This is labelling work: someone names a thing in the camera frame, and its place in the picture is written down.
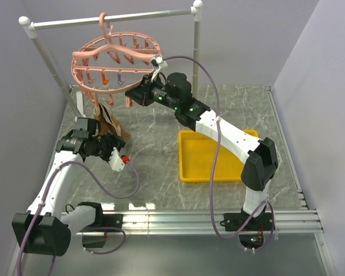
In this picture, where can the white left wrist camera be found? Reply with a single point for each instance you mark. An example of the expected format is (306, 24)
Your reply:
(116, 161)

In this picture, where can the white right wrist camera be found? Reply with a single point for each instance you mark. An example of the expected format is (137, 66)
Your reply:
(158, 65)

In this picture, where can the aluminium rail frame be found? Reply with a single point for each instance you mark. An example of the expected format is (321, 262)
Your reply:
(166, 225)

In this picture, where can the yellow plastic tray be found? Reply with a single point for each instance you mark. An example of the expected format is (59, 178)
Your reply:
(196, 153)

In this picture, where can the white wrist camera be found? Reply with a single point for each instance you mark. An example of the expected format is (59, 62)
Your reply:
(116, 161)
(158, 65)

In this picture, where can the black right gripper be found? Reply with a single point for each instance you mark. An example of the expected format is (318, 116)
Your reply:
(142, 95)

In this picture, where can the white metal drying rack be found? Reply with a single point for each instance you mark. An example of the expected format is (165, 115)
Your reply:
(31, 29)

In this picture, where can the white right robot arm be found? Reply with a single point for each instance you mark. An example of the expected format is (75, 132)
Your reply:
(258, 156)

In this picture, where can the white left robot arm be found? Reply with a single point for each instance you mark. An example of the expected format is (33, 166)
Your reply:
(42, 229)

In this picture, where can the orange clothes peg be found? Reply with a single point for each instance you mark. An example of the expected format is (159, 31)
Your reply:
(105, 80)

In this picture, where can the pink round clip hanger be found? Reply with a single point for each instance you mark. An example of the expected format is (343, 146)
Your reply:
(128, 52)

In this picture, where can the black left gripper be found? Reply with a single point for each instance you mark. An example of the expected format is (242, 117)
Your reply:
(114, 141)

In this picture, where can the purple clothes peg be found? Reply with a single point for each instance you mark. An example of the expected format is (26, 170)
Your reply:
(120, 81)

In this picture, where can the brown underwear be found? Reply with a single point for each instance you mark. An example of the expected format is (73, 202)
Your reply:
(108, 122)

